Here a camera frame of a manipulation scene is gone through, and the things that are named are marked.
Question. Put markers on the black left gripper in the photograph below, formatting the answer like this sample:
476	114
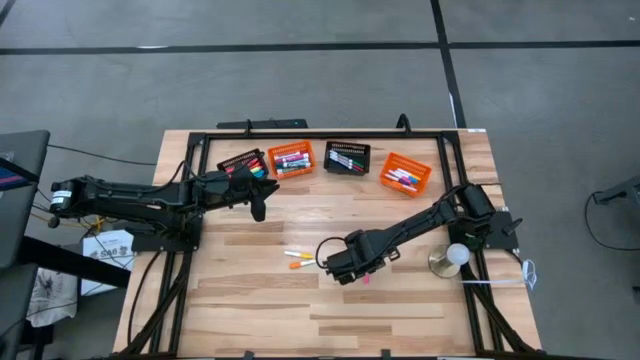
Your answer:
225	190

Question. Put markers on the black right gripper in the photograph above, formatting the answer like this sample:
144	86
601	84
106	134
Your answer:
360	255

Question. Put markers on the light blue highlighter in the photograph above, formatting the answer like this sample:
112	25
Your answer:
260	174

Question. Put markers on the yellow-green highlighter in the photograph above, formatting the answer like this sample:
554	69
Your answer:
258	171

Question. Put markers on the orange highlighter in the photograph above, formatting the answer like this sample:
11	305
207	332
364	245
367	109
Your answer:
256	167

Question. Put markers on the small pink marker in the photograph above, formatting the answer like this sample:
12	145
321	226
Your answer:
366	279
407	187

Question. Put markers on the pink highlighter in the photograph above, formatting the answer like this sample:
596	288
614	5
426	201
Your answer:
252	161
255	164

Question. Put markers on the teal Expo marker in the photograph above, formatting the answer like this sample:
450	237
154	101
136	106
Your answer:
287	169

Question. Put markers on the dark green Expo marker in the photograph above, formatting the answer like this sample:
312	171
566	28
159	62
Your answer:
294	166

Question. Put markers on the magenta Expo marker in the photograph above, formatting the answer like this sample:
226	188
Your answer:
293	158

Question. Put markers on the red Expo marker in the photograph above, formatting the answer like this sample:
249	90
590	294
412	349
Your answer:
291	154

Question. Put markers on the small yellow marker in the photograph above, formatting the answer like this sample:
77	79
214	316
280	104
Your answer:
298	254
415	176

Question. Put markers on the thin red marker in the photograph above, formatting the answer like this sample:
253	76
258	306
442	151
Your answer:
345	166

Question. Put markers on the small purple marker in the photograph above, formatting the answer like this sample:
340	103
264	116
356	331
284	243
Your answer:
400	179

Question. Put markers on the thin green marker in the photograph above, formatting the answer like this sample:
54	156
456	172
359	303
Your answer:
350	161

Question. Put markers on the small light blue marker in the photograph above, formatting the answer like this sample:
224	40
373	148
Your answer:
412	180

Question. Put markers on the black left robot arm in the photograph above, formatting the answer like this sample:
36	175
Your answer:
130	200

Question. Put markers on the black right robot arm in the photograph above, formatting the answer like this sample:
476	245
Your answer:
425	220

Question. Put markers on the black plastic basket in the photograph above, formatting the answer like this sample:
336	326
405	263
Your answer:
235	159
346	146

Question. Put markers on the orange plastic basket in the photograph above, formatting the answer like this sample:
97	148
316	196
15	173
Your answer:
291	146
400	162

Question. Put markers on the black bar device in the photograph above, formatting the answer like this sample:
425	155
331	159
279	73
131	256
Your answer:
265	124

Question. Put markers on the brass lamp white bulb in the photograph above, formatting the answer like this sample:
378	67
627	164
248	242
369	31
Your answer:
457	254

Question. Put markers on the black beam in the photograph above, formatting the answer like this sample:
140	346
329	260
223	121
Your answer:
75	262

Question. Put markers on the white cloth bag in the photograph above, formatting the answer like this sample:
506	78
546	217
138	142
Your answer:
52	297

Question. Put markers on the black aluminium table frame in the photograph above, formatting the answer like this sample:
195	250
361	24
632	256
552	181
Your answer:
325	135

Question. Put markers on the black frame clamp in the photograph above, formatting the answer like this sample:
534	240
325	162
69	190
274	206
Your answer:
248	355

